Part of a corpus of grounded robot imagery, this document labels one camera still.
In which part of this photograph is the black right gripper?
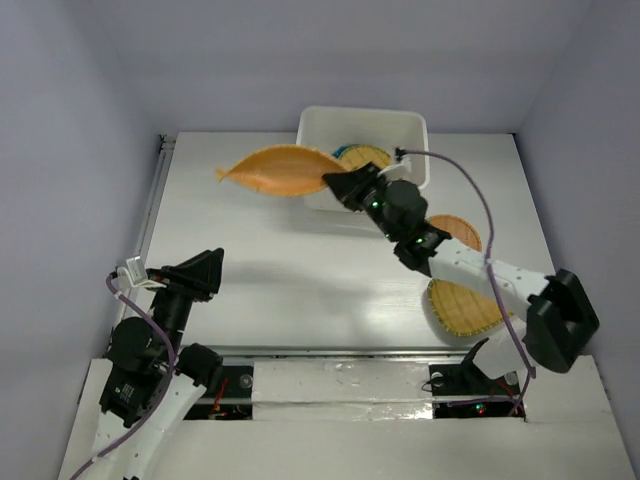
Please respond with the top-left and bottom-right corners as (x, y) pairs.
(323, 161), (400, 243)

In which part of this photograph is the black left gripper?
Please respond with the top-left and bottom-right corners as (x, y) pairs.
(147, 245), (225, 358)

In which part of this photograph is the round green-rimmed bamboo plate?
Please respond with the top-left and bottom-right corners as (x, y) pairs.
(337, 144), (393, 171)

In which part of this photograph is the blue polka dot ceramic plate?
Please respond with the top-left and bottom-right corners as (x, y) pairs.
(332, 145), (349, 158)

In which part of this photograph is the orange fish-shaped woven plate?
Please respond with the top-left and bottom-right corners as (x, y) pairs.
(216, 144), (348, 197)

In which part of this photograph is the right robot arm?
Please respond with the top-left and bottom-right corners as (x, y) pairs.
(323, 164), (600, 392)

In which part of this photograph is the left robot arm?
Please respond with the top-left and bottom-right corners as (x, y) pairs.
(73, 248), (224, 479)

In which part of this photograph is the white plastic bin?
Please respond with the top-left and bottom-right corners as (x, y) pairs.
(296, 106), (430, 191)

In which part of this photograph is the round orange woven plate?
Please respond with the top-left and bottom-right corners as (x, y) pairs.
(428, 214), (482, 251)

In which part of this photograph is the yellow fan-shaped bamboo plate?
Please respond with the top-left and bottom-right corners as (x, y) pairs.
(427, 279), (503, 338)

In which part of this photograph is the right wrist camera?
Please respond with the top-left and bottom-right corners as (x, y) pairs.
(381, 147), (413, 181)

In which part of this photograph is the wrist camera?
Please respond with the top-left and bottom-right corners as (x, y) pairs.
(116, 255), (149, 290)
(381, 147), (413, 181)

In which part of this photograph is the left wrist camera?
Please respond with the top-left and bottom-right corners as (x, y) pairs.
(116, 255), (149, 290)

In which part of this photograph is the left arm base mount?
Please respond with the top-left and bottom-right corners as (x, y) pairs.
(184, 358), (254, 421)

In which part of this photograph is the aluminium side rail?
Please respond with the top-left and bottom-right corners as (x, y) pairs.
(103, 133), (177, 357)

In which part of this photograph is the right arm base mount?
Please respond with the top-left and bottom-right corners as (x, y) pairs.
(421, 338), (526, 419)

